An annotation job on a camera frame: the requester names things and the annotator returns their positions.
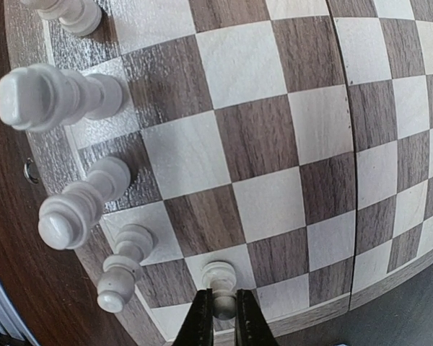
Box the wooden chess board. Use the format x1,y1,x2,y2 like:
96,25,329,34
4,1,433,345

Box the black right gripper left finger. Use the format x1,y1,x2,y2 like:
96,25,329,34
174,288,214,346

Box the white chess king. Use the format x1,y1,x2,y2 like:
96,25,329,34
0,63,123,132

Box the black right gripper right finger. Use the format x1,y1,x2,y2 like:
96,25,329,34
235,289,274,346

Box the white chess bishop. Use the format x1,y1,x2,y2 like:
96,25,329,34
20,0,102,37
97,223,155,314

